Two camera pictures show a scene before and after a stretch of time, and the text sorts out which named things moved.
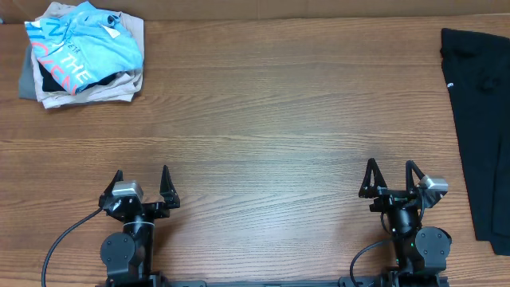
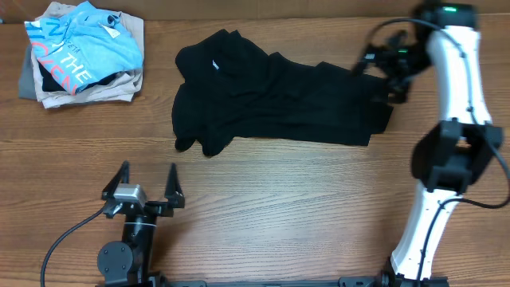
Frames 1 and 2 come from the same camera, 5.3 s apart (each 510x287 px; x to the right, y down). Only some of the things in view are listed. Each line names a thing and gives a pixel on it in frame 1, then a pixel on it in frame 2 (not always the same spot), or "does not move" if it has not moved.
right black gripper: (394, 195) → (382, 58)
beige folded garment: (123, 86) does not move
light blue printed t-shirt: (82, 46) does not move
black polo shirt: (477, 74) → (228, 88)
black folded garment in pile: (50, 84) does not move
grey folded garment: (27, 84) does not move
